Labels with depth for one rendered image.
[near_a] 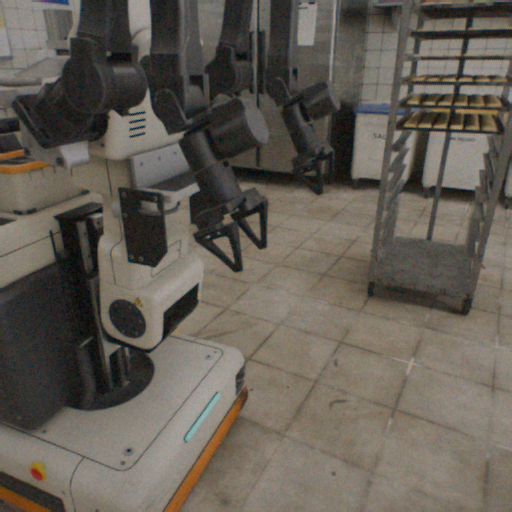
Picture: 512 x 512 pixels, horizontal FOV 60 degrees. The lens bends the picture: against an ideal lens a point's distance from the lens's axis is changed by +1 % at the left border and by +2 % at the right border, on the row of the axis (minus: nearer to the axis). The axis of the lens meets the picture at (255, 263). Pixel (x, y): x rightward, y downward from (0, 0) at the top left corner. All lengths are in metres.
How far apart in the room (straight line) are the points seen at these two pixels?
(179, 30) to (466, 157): 3.62
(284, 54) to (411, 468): 1.22
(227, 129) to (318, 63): 3.46
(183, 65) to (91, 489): 0.92
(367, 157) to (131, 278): 3.47
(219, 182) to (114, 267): 0.44
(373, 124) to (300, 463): 3.25
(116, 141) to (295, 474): 1.08
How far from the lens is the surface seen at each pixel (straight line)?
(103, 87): 0.69
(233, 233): 0.60
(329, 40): 4.03
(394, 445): 1.62
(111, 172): 0.97
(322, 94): 1.02
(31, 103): 0.82
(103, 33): 0.71
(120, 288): 1.03
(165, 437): 1.21
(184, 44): 0.65
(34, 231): 1.11
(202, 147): 0.64
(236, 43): 1.08
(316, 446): 1.56
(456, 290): 2.28
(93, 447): 1.23
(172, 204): 0.87
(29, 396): 1.23
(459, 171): 4.15
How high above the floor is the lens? 1.14
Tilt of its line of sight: 25 degrees down
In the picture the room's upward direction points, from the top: straight up
